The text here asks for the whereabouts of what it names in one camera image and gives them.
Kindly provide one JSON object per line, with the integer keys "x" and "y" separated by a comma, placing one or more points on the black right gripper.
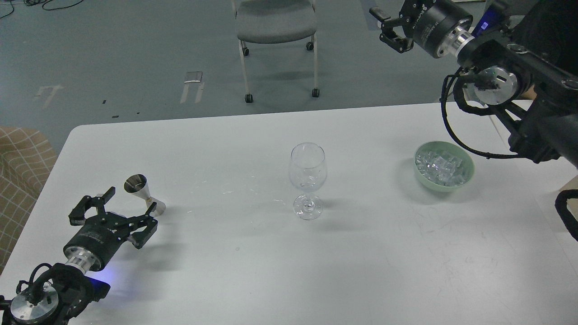
{"x": 429, "y": 23}

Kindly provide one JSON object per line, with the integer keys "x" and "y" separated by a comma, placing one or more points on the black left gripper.
{"x": 100, "y": 236}

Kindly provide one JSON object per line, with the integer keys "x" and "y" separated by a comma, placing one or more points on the steel double jigger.
{"x": 138, "y": 186}

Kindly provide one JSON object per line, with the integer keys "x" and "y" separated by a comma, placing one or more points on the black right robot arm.
{"x": 535, "y": 100}

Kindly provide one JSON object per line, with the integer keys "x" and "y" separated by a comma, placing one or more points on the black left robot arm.
{"x": 56, "y": 293}

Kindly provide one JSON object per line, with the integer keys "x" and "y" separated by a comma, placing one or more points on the clear wine glass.
{"x": 308, "y": 173}

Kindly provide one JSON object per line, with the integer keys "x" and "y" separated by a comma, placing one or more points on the checkered beige sofa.
{"x": 26, "y": 161}

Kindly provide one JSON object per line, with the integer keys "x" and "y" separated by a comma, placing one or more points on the green bowl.
{"x": 442, "y": 167}

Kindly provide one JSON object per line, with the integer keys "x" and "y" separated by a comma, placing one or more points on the grey office chair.
{"x": 276, "y": 22}

